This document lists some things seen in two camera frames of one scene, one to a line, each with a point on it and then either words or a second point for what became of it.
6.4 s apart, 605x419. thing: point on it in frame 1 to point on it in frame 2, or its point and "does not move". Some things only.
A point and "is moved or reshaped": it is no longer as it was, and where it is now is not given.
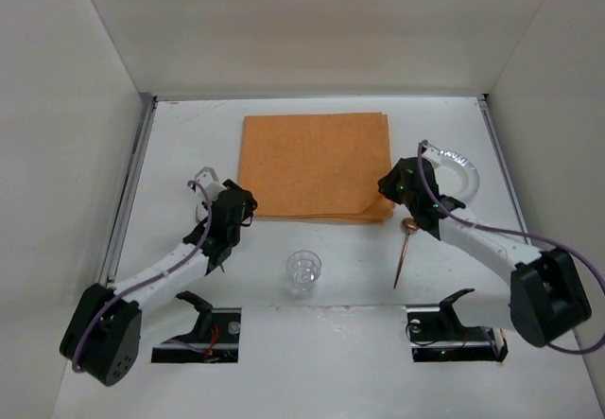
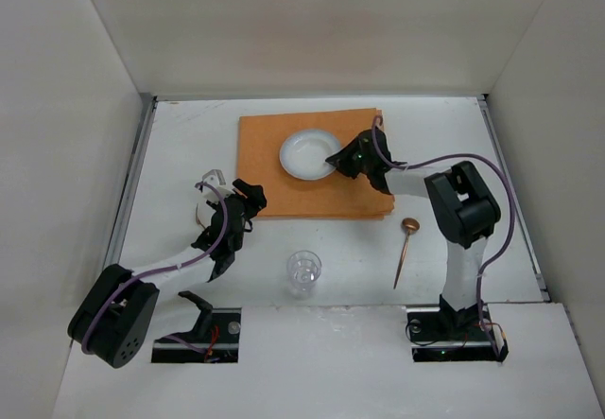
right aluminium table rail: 501,159 does not move
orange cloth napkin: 317,166 does not move
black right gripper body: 426,220 to 353,160
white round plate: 457,175 is moved or reshaped
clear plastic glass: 303,268 does not move
